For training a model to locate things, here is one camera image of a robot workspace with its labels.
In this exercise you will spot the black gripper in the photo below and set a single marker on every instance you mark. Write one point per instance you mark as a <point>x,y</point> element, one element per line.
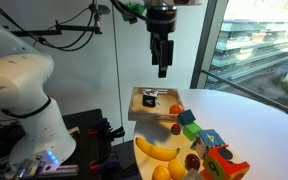
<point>161,21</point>

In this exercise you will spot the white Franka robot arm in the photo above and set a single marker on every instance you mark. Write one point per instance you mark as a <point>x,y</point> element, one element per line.
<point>17,83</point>

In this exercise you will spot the orange plastic fruit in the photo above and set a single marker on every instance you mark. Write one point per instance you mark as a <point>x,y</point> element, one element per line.
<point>176,109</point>

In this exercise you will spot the wooden tray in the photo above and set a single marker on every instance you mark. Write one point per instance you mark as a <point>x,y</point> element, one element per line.
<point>137,111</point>

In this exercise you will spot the teal blue wooden block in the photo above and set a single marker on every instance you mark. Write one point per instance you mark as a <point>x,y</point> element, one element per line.
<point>186,117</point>

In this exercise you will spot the small red plastic strawberry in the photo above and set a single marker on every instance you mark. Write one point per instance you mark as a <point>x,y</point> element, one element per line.
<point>175,129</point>

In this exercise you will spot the green wooden block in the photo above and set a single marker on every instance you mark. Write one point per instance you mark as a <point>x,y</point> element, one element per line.
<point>192,130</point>

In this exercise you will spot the yellow plastic banana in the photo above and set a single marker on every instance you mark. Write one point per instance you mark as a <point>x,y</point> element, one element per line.
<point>157,151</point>

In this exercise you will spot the grey window railing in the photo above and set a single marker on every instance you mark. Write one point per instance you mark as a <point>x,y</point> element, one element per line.
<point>250,91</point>

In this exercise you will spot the blue cube with number four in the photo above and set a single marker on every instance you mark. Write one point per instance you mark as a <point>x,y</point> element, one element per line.
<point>207,141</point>

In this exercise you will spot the dark purple plastic plum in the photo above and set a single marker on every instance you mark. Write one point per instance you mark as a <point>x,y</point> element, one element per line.
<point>193,162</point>

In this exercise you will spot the yellow plastic lemon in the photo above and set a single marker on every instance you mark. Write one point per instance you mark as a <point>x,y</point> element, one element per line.
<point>177,168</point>

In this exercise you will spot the black equipment stand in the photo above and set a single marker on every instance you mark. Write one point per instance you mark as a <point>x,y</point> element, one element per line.
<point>90,146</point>

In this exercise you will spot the orange-yellow plastic lemon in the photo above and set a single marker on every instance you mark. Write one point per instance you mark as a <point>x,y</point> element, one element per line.
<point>161,173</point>

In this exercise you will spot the gray soft cube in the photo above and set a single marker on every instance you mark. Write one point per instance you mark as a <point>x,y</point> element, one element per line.
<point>192,175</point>

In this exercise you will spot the orange patterned soft cube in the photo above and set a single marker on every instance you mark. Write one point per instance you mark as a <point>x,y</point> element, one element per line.
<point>225,165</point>

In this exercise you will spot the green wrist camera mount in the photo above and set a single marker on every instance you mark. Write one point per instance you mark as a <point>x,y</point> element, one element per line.
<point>134,10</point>

